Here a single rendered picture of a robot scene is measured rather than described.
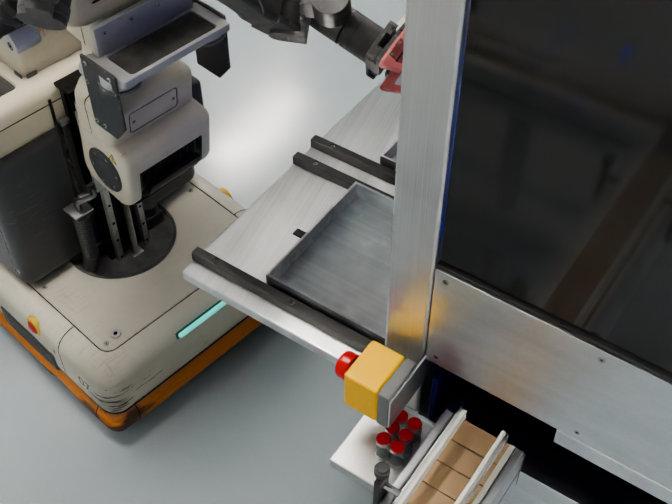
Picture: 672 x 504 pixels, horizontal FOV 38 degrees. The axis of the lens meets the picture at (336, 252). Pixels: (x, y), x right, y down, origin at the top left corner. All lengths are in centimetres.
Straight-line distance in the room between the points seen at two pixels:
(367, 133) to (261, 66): 165
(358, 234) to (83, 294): 96
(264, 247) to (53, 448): 106
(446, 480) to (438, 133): 50
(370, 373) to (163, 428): 126
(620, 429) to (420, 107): 47
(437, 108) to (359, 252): 64
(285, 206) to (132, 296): 78
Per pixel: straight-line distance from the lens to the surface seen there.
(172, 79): 199
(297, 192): 173
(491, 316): 120
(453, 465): 135
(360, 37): 144
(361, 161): 176
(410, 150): 108
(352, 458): 140
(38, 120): 219
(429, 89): 102
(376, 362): 131
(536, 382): 125
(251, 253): 164
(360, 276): 160
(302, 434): 245
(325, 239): 165
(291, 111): 327
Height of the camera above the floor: 210
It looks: 48 degrees down
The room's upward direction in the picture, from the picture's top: straight up
